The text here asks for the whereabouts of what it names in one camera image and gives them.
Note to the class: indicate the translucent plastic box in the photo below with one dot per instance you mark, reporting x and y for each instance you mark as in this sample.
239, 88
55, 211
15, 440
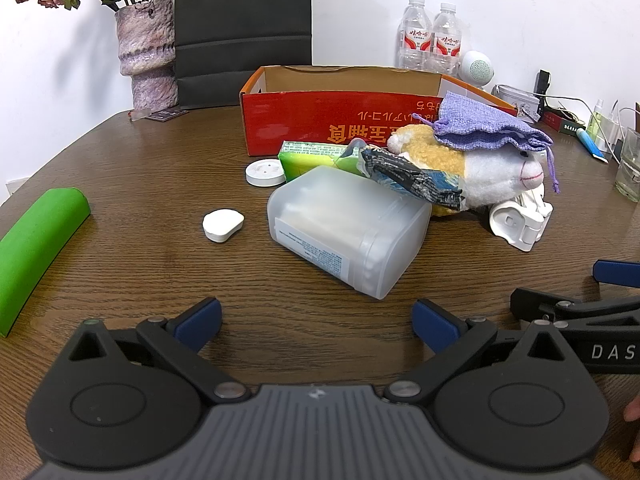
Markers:
340, 230

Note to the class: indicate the white wall socket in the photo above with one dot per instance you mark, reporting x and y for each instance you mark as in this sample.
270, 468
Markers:
15, 185

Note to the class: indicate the blue and white tube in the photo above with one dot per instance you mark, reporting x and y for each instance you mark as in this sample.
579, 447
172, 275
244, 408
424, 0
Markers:
592, 146

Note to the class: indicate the red cardboard box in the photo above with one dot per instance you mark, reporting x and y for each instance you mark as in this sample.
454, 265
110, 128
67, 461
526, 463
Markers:
300, 115

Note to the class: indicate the small white rounded case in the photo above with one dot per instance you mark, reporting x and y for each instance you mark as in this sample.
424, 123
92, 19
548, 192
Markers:
222, 225

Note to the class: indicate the green tissue packet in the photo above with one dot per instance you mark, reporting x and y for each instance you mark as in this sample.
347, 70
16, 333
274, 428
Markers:
310, 157

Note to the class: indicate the small dark card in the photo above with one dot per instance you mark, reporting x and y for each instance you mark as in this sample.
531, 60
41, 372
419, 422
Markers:
167, 114

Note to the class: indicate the black power adapter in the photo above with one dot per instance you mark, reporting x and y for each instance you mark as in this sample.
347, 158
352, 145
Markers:
542, 85

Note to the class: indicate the white astronaut speaker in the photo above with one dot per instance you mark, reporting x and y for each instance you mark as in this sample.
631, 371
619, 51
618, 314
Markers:
477, 70

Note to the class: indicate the clear water bottle red label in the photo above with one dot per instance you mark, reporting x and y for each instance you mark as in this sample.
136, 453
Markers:
415, 35
446, 40

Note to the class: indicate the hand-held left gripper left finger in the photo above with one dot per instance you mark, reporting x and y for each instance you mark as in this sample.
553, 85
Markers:
200, 318

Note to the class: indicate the white charger block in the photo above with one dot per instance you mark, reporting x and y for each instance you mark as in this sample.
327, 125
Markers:
612, 130

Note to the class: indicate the mottled purple vase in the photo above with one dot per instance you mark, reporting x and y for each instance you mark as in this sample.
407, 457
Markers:
147, 55

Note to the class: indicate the small clear spray bottle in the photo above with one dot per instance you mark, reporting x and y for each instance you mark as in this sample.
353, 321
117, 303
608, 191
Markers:
596, 122

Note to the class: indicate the white folding phone stand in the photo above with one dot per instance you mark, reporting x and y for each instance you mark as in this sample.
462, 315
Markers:
517, 222

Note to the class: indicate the clear glass cup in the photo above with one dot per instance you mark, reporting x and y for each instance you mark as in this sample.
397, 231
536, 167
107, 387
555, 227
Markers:
629, 170

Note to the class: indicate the yellow and white plush toy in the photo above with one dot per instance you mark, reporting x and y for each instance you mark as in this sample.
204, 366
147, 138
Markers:
492, 172

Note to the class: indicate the small clear plastic piece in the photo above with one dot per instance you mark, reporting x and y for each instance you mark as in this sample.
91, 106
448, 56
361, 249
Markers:
137, 114

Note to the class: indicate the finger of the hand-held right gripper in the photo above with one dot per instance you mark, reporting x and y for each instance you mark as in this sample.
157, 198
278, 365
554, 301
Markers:
537, 302
617, 272

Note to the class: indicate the white printed tin box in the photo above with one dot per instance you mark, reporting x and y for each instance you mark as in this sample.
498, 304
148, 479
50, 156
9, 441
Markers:
515, 100

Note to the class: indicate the person's right hand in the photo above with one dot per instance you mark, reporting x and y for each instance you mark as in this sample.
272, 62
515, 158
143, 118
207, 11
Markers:
634, 410

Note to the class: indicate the green foam wrist rest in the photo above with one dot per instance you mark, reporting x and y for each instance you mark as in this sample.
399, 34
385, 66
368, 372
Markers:
37, 240

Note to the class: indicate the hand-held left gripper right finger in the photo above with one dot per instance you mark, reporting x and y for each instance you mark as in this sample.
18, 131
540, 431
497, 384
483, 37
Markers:
434, 322

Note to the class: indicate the printed snack packet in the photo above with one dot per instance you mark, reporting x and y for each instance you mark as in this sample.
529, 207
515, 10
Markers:
410, 177

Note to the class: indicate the white round disc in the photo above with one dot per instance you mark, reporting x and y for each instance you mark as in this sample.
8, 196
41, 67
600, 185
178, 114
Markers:
265, 172

